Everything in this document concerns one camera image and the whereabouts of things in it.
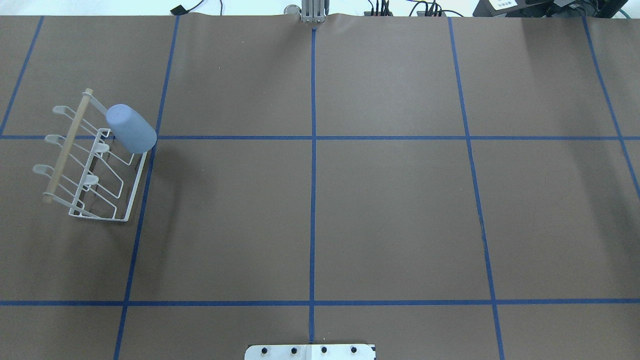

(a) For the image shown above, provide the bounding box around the small black adapter box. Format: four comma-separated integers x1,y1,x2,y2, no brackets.
170,5,189,16

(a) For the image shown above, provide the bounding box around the black labelled box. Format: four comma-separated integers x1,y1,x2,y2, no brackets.
472,0,553,18

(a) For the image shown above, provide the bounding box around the white wire cup holder rack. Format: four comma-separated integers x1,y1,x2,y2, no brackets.
32,88,151,223

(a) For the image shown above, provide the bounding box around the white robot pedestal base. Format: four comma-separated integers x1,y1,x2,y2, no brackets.
244,343,377,360

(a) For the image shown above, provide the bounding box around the aluminium camera post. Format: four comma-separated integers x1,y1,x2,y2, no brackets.
300,0,330,23

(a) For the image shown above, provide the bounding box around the light blue plastic cup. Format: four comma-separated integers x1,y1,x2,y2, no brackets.
105,104,157,154

